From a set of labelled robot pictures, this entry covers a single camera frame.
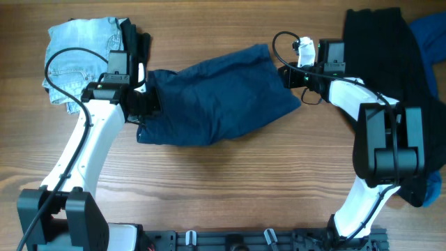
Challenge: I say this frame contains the navy blue shorts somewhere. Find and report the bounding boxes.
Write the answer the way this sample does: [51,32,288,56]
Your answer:
[137,44,301,146]

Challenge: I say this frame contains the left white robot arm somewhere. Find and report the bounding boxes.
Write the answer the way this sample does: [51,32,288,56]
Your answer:
[17,50,160,250]

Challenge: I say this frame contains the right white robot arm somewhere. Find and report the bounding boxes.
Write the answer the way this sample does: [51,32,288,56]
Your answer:
[279,37,424,247]

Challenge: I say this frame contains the folded black garment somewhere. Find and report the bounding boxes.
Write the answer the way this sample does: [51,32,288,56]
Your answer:
[120,19,151,67]

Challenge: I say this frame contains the folded light blue jeans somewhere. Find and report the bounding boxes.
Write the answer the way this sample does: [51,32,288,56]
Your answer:
[42,17,126,114]

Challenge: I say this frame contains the black pants pile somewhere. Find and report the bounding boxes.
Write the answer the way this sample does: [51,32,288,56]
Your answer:
[343,8,445,207]

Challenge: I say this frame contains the blue garment under pile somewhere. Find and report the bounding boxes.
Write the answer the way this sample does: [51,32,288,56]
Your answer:
[409,12,445,207]

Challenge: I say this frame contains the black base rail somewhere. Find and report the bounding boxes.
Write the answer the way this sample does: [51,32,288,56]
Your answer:
[146,228,390,251]

